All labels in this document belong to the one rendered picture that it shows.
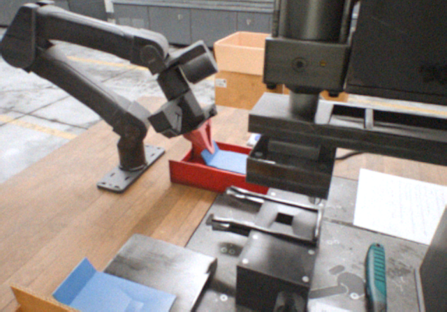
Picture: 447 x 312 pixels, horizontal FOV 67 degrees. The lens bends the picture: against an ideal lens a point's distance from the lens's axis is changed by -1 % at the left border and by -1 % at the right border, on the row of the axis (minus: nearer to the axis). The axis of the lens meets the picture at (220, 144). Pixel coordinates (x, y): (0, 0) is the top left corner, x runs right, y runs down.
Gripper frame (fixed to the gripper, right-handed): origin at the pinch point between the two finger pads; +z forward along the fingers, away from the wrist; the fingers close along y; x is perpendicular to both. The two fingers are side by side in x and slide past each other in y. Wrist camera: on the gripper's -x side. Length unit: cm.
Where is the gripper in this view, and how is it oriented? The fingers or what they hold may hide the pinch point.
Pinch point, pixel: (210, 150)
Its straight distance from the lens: 76.6
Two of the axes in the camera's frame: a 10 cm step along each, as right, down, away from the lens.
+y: 8.2, -2.8, -5.1
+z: 4.6, 8.4, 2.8
